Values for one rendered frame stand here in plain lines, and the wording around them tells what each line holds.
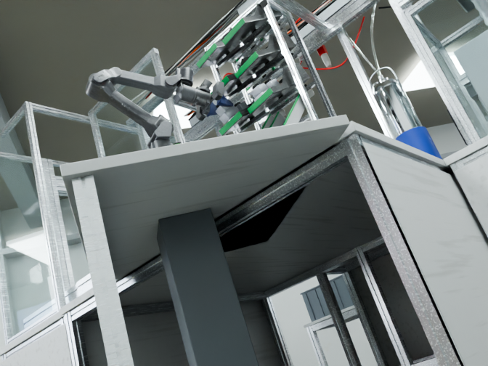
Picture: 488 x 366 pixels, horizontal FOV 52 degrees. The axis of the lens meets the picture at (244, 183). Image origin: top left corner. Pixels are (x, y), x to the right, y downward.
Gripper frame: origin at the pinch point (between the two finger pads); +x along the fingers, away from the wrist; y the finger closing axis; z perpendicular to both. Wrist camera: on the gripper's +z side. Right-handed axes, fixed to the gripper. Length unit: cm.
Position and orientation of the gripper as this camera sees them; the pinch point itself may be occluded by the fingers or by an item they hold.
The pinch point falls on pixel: (221, 105)
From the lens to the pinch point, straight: 188.3
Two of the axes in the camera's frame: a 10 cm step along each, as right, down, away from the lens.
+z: 0.1, -8.8, 4.7
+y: -4.8, 4.0, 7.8
